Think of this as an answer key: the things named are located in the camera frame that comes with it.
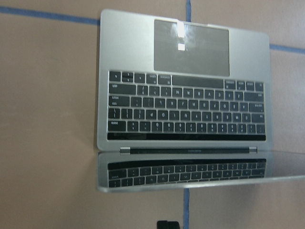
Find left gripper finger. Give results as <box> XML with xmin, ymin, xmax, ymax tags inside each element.
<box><xmin>157</xmin><ymin>220</ymin><xmax>179</xmax><ymax>229</ymax></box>

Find grey laptop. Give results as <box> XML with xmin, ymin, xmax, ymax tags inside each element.
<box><xmin>96</xmin><ymin>9</ymin><xmax>305</xmax><ymax>192</ymax></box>

